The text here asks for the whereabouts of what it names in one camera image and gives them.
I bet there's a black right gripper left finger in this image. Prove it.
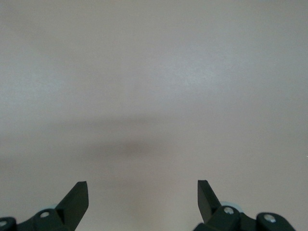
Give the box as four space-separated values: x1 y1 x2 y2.
16 180 90 231

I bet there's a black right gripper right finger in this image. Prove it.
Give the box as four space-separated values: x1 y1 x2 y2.
193 180 242 231

